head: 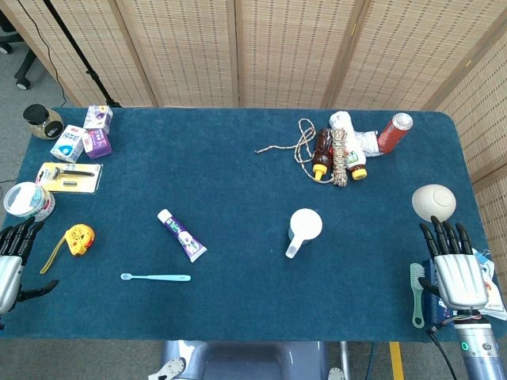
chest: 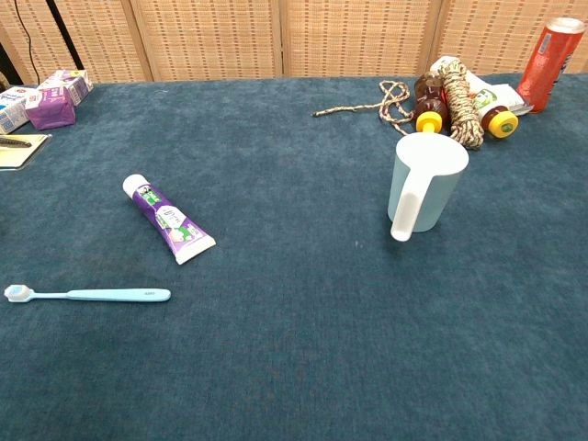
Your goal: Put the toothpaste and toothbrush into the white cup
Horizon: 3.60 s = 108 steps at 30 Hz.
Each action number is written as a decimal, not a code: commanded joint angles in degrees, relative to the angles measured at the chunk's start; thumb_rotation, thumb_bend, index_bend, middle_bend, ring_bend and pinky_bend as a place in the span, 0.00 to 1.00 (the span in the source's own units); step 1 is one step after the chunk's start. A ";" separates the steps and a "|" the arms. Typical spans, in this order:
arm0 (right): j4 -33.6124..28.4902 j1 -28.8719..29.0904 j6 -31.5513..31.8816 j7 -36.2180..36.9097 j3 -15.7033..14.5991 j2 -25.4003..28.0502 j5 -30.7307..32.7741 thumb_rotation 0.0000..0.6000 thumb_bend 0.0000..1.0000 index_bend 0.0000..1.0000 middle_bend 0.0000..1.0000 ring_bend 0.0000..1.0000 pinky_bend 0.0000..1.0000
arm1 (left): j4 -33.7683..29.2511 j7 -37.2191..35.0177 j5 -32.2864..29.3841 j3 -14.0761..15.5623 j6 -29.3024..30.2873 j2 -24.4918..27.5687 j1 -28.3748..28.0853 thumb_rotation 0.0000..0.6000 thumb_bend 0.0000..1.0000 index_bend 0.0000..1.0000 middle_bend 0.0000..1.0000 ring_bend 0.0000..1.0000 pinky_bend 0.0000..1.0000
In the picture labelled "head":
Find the yellow tape measure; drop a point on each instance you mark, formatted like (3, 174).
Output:
(79, 239)

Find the brown bottle with yellow cap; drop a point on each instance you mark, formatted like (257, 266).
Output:
(321, 152)

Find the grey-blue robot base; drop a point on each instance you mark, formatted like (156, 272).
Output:
(245, 360)

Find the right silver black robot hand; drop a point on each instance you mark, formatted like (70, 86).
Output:
(461, 281)

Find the dark blue table mat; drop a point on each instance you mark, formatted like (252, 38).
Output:
(237, 178)

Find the blue binder clip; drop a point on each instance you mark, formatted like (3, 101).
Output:
(484, 256)

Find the white purple drink carton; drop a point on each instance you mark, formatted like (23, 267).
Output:
(98, 116)

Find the blue white milk carton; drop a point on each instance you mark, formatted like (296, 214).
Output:
(67, 144)

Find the red drink can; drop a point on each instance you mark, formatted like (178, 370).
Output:
(392, 136)

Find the white-labelled bottle with yellow cap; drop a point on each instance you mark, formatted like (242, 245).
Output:
(354, 156)

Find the light blue toothbrush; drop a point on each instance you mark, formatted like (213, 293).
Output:
(158, 278)

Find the purple white toothpaste tube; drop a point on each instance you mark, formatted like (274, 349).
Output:
(180, 235)

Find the dark blue packet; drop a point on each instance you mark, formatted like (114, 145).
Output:
(431, 308)

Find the beige upturned bowl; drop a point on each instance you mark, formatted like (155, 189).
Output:
(431, 202)

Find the white tub with clear lid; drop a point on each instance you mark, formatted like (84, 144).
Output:
(25, 200)

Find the black tripod stand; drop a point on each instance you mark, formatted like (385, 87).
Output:
(79, 59)

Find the crumpled white packet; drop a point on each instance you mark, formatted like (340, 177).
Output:
(368, 144)

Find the white powder bag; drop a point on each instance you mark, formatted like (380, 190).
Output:
(495, 301)

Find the black office chair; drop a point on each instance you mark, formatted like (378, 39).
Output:
(24, 67)

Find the glass jar with black lid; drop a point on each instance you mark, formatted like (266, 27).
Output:
(43, 122)

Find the grey metal leg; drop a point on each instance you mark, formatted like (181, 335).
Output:
(345, 360)

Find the green plastic comb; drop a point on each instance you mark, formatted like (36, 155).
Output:
(416, 301)

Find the razor in yellow blister pack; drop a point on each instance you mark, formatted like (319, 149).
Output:
(79, 184)

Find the bamboo folding screen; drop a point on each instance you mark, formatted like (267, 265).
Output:
(277, 51)

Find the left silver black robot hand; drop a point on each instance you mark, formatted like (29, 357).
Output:
(10, 273)

